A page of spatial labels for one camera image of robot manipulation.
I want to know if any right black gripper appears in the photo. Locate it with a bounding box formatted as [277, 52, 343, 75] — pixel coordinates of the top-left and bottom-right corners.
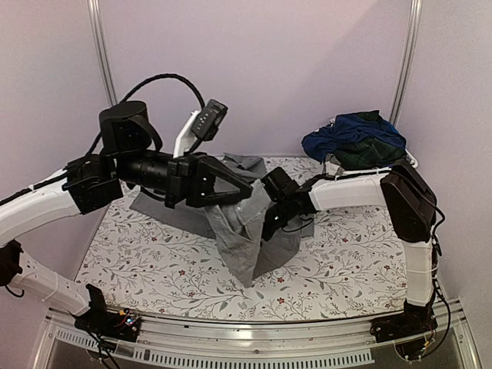
[233, 197, 294, 249]

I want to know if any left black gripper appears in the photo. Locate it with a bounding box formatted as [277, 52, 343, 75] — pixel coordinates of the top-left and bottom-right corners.
[115, 148, 253, 208]

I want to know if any grey button shirt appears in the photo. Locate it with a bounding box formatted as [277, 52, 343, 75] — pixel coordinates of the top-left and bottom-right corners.
[130, 153, 314, 288]

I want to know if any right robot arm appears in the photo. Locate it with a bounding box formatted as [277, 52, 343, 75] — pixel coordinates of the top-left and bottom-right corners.
[261, 159, 442, 335]

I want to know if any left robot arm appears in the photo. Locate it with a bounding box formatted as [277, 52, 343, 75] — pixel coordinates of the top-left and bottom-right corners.
[1, 100, 252, 334]

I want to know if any white laundry basket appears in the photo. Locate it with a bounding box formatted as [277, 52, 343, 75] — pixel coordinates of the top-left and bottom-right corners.
[342, 149, 419, 175]

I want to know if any black white checkered garment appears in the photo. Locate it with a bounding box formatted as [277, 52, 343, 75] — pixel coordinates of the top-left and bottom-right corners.
[322, 154, 345, 176]

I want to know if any floral tablecloth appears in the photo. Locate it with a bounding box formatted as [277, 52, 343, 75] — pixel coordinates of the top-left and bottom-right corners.
[72, 155, 431, 322]

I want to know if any blue garment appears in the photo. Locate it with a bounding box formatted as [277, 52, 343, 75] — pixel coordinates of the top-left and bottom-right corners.
[301, 110, 407, 162]

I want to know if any dark green plaid garment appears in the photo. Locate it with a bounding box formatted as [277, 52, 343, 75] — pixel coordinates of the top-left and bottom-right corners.
[332, 110, 408, 170]

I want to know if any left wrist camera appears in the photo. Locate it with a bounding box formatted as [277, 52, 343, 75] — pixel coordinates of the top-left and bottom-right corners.
[191, 99, 228, 141]

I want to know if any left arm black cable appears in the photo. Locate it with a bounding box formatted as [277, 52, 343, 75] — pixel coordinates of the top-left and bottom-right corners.
[88, 75, 207, 155]

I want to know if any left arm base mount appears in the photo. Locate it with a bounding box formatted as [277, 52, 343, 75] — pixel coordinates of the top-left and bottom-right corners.
[73, 284, 141, 343]

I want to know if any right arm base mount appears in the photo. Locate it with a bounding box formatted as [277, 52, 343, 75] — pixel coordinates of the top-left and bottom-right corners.
[370, 301, 437, 343]

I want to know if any left aluminium corner post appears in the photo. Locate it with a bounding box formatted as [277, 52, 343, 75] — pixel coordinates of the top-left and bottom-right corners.
[87, 0, 118, 105]

